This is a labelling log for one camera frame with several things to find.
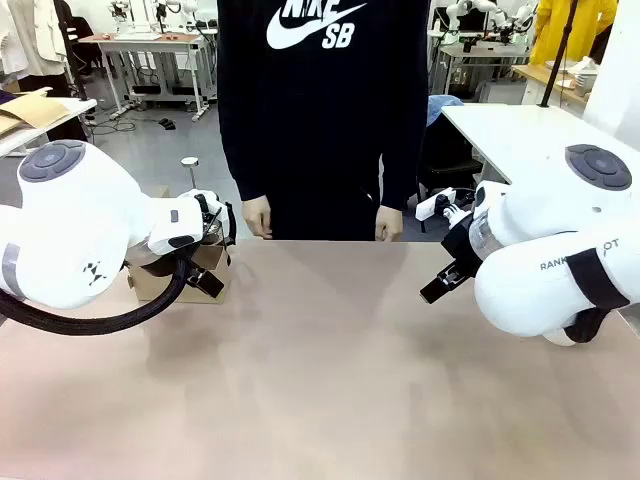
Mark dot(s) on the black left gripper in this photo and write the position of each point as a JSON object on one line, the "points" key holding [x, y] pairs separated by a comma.
{"points": [[155, 265]]}

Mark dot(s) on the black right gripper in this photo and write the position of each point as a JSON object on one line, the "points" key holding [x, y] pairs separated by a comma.
{"points": [[462, 245]]}

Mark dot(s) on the brown cardboard cup carrier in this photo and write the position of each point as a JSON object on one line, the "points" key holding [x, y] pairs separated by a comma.
{"points": [[212, 257]]}

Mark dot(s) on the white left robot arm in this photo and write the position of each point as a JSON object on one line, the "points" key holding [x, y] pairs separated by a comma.
{"points": [[75, 210]]}

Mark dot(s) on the person's right forearm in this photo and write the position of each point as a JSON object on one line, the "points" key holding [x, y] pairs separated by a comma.
{"points": [[245, 155]]}

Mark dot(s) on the person's left forearm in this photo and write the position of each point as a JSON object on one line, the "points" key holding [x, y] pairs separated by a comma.
{"points": [[400, 160]]}

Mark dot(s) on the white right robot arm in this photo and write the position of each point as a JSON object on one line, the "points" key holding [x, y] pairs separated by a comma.
{"points": [[550, 235]]}

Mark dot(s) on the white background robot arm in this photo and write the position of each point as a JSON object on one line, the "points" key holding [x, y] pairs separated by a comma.
{"points": [[470, 15]]}

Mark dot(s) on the person's left hand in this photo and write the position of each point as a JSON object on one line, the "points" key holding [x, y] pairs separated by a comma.
{"points": [[390, 225]]}

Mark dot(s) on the person's right hand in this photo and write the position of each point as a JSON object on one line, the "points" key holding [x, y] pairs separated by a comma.
{"points": [[257, 217]]}

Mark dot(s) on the small round metal stand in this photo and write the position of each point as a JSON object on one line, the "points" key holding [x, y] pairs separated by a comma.
{"points": [[190, 167]]}

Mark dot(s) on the black foot pedal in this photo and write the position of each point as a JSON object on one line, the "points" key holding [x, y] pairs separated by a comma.
{"points": [[167, 124]]}

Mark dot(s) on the white side table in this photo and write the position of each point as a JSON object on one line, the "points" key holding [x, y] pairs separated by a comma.
{"points": [[520, 135]]}

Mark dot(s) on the blue cloth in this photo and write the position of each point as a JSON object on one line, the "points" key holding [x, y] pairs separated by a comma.
{"points": [[442, 107]]}

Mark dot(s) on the person in black hoodie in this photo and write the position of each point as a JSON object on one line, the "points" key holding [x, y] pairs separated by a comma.
{"points": [[320, 125]]}

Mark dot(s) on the wooden table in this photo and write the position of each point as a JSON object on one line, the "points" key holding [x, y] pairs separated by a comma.
{"points": [[545, 80]]}

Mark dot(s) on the grey lab table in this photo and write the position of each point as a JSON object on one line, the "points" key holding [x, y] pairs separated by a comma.
{"points": [[480, 55]]}

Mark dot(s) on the white-framed lab table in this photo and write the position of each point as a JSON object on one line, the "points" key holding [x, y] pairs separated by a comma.
{"points": [[150, 50]]}

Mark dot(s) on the brown paper sheets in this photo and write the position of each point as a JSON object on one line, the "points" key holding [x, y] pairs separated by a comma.
{"points": [[30, 110]]}

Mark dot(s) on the stack of white bowls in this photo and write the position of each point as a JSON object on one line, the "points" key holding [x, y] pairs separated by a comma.
{"points": [[585, 75]]}

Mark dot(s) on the black tripod pole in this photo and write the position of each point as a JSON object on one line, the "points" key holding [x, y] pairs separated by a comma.
{"points": [[560, 50]]}

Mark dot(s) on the yellow coat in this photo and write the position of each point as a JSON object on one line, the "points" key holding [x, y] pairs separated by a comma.
{"points": [[570, 30]]}

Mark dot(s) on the white hanging coat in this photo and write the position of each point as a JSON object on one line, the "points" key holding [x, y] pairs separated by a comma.
{"points": [[30, 35]]}

